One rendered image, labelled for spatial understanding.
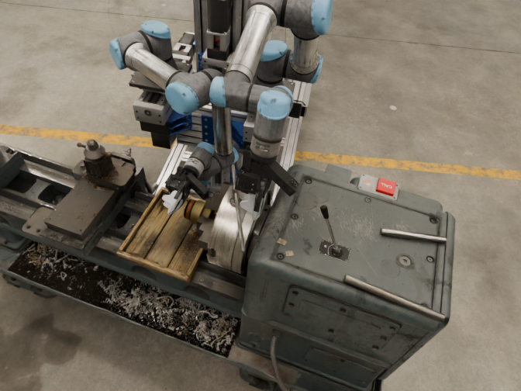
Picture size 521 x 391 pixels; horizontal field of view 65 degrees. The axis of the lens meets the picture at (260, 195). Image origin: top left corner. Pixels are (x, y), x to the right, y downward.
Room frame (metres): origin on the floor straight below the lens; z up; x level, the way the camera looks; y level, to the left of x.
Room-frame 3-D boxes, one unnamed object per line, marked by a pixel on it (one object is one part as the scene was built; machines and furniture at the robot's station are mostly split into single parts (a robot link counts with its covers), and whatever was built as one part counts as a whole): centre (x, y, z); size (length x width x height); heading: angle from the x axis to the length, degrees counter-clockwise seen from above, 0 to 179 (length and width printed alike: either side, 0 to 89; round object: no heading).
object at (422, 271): (0.76, -0.33, 1.06); 0.59 x 0.48 x 0.39; 76
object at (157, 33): (1.56, 0.52, 1.33); 0.13 x 0.12 x 0.14; 138
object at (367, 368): (0.76, -0.32, 0.43); 0.60 x 0.48 x 0.86; 76
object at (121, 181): (1.06, 0.63, 0.99); 0.20 x 0.10 x 0.05; 76
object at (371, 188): (0.95, -0.40, 1.23); 0.13 x 0.08 x 0.05; 76
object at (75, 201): (1.01, 0.67, 0.95); 0.43 x 0.17 x 0.05; 166
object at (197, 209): (0.87, 0.21, 1.08); 0.09 x 0.09 x 0.09; 76
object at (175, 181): (1.01, 0.31, 1.08); 0.12 x 0.09 x 0.08; 166
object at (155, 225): (0.90, 0.33, 0.89); 0.36 x 0.30 x 0.04; 166
